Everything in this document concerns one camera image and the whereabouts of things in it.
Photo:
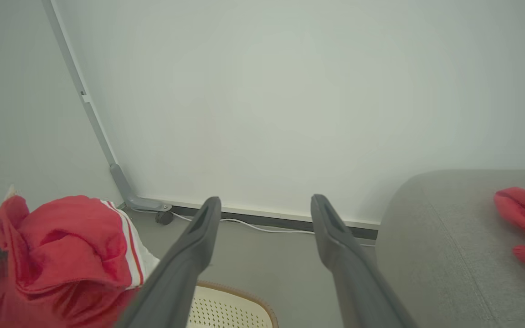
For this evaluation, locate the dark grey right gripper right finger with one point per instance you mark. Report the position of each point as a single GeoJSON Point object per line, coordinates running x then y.
{"type": "Point", "coordinates": [349, 269]}

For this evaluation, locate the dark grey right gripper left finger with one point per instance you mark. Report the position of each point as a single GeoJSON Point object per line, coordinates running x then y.
{"type": "Point", "coordinates": [180, 269]}

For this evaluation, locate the red garment with white stripes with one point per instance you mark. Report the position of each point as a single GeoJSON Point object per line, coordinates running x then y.
{"type": "Point", "coordinates": [62, 255]}

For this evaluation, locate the grey fabric sofa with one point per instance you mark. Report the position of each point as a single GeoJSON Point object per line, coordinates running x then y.
{"type": "Point", "coordinates": [454, 255]}

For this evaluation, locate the black caster wheel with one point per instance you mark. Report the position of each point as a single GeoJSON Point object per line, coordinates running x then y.
{"type": "Point", "coordinates": [164, 217]}

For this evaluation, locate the cream perforated laundry basket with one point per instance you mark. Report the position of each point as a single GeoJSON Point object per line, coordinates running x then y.
{"type": "Point", "coordinates": [226, 310]}

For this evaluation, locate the grey metal frame foot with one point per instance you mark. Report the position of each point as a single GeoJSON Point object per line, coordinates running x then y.
{"type": "Point", "coordinates": [94, 118]}

